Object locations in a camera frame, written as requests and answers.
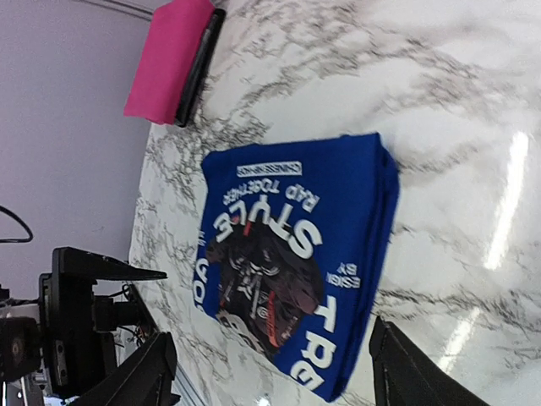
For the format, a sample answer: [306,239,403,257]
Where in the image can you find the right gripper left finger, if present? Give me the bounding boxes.
[95,332,177,405]

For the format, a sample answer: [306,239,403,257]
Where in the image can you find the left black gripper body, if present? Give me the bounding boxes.
[1,269,145,399]

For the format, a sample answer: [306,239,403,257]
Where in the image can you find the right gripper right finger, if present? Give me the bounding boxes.
[369,317,486,406]

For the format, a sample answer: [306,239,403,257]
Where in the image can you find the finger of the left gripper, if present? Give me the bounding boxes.
[52,247,167,281]

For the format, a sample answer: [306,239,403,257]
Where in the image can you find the blue garment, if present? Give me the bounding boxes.
[192,133,399,402]

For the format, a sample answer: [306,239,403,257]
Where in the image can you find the pink trousers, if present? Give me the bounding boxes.
[123,0,215,124]

